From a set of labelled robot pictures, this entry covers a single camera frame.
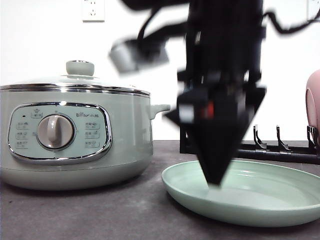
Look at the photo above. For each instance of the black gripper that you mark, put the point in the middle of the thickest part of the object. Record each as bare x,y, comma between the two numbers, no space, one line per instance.
220,86

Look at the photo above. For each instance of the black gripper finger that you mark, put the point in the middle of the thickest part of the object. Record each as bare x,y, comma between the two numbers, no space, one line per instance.
220,129
174,115

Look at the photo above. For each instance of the green plate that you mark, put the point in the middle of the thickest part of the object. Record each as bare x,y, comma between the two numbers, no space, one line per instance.
253,194

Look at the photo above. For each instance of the glass pot lid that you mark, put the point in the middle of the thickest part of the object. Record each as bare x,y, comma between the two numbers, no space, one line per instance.
79,79

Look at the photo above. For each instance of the pink plate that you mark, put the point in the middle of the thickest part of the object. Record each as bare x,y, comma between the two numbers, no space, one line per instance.
312,103

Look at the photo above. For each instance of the black plate rack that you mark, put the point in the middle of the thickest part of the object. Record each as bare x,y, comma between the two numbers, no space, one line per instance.
260,150

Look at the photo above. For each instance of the green electric steamer pot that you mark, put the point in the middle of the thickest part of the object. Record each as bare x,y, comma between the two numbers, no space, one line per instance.
73,137

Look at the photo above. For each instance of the grey table mat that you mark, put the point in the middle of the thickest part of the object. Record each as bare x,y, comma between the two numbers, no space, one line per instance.
138,209

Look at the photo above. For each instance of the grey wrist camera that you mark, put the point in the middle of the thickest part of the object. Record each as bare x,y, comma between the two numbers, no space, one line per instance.
135,54

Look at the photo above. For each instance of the black cable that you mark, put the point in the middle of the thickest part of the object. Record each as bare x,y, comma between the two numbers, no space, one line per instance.
284,30

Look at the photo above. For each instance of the white wall socket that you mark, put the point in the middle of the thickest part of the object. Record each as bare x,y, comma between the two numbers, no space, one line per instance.
92,11

